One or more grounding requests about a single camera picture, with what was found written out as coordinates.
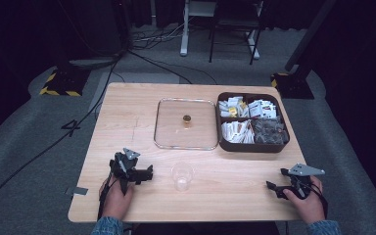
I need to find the clear plastic cup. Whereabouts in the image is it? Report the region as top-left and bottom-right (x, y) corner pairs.
(170, 162), (196, 193)

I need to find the pile of white brown sachets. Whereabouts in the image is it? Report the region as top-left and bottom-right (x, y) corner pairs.
(220, 118), (256, 145)

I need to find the pile of grey clear packets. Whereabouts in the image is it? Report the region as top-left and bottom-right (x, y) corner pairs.
(251, 117), (290, 146)

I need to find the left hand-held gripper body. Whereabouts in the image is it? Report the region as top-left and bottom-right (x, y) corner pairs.
(109, 147), (142, 197)

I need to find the pile of white yellow packets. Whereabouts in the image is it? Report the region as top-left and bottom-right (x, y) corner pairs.
(217, 95), (250, 118)

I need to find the person's left hand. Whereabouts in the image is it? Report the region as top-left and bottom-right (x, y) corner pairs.
(98, 176), (135, 222)

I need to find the clear lid with gold knob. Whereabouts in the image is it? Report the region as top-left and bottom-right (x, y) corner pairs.
(153, 97), (220, 152)

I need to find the bundle of floor cables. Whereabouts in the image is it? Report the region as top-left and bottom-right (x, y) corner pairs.
(130, 23), (191, 51)

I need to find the hand-held gripper cable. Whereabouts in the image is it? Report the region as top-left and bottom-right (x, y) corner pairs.
(97, 175), (118, 220)
(303, 182), (329, 219)

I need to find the slanted dark metal pole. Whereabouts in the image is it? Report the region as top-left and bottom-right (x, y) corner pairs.
(284, 0), (338, 72)

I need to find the left hand-held gripper cable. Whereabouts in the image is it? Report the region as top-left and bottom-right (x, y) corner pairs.
(97, 175), (118, 220)

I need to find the white desk frame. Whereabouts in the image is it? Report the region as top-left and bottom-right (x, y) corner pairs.
(179, 0), (262, 61)

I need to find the black yellow striped stand base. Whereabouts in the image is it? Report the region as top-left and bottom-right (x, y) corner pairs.
(270, 71), (315, 100)
(39, 66), (91, 98)

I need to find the black chair frame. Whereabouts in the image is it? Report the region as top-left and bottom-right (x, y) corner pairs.
(208, 0), (266, 66)

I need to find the person's right hand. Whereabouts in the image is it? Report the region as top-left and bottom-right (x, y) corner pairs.
(283, 175), (326, 225)

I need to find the grey tape piece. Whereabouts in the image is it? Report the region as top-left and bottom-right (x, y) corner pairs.
(66, 186), (89, 197)

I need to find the pile of white dark-print packets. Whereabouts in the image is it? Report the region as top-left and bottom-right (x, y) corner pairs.
(248, 99), (278, 119)

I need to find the right hand-held gripper cable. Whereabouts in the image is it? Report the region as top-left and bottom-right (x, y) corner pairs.
(303, 182), (329, 219)

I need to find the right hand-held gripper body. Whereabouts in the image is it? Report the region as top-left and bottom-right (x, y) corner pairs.
(280, 163), (326, 201)

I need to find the long black floor cable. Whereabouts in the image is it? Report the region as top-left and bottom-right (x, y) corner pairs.
(0, 58), (120, 224)

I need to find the brown compartment box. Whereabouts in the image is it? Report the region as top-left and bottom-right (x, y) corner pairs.
(215, 91), (291, 154)

